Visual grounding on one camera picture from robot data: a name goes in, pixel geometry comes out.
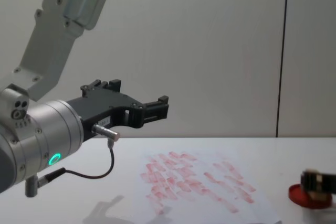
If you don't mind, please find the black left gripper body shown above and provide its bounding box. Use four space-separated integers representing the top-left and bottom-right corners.
66 89 144 143

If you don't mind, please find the round red ink pad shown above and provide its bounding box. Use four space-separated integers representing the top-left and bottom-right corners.
288 182 334 210

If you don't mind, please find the white paper with red marks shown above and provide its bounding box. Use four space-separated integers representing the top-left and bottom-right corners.
133 150 284 224

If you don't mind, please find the thin dark gripper cable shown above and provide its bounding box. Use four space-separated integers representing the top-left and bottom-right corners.
37 123 122 187

